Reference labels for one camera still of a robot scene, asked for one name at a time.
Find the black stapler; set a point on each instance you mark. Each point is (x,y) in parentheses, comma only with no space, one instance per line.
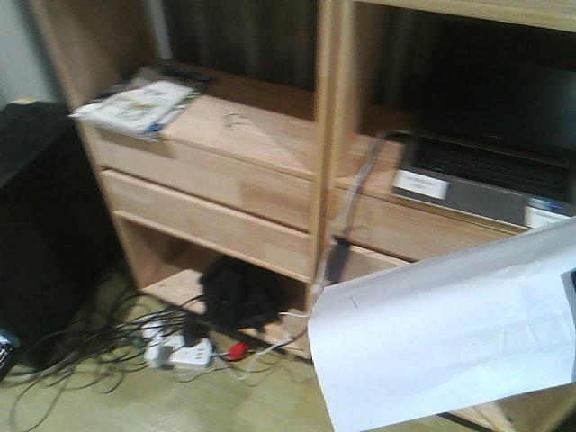
(9,351)

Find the stack of magazines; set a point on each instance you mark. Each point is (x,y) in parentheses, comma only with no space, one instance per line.
(145,105)

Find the black cabinet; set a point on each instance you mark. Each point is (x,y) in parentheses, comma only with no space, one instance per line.
(56,235)

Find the white power strip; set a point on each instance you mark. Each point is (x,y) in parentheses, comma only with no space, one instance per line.
(171,352)

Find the black bag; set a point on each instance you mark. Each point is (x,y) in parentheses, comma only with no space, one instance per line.
(239,295)

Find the white paper sheet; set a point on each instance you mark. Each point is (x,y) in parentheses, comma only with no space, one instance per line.
(448,332)

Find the grey open laptop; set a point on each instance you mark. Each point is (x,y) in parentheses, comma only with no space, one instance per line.
(495,130)

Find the grey usb hub adapter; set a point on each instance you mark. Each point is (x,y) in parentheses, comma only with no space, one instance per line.
(337,260)

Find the wooden shelf unit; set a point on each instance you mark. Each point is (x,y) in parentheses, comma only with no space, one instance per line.
(253,170)

